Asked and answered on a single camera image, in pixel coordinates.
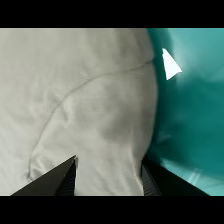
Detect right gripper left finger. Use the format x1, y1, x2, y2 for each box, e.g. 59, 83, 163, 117
11, 155, 78, 197

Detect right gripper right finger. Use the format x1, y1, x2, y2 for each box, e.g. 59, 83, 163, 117
140, 158, 206, 197

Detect white T-shirt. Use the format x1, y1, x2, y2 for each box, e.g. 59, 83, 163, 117
0, 27, 158, 197

